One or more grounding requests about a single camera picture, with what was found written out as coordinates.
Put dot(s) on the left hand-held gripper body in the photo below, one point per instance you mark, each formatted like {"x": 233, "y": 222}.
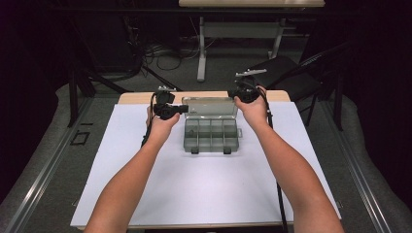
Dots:
{"x": 163, "y": 108}

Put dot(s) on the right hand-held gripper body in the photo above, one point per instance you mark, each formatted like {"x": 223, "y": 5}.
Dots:
{"x": 247, "y": 92}

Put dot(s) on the grey plastic compartment box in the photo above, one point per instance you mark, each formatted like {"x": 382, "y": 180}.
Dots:
{"x": 210, "y": 136}

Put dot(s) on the person's left hand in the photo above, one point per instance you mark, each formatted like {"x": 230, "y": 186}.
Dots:
{"x": 160, "y": 127}

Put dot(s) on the person's right hand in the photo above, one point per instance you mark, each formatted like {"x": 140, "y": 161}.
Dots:
{"x": 256, "y": 111}

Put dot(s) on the black metal rod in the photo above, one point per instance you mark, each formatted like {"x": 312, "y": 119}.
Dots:
{"x": 158, "y": 77}

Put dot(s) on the wooden table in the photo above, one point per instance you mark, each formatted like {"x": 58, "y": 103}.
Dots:
{"x": 132, "y": 98}

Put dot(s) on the white-legged desk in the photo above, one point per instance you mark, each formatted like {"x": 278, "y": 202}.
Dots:
{"x": 201, "y": 64}

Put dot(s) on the black folding chair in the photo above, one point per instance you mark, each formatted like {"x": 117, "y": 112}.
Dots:
{"x": 291, "y": 81}

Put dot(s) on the white board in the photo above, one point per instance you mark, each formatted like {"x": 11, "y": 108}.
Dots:
{"x": 207, "y": 187}

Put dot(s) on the black frame post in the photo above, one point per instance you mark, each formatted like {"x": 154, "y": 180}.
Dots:
{"x": 73, "y": 97}
{"x": 338, "y": 103}

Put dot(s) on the metal floor rail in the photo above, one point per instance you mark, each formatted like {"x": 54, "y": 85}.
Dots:
{"x": 42, "y": 176}
{"x": 359, "y": 181}

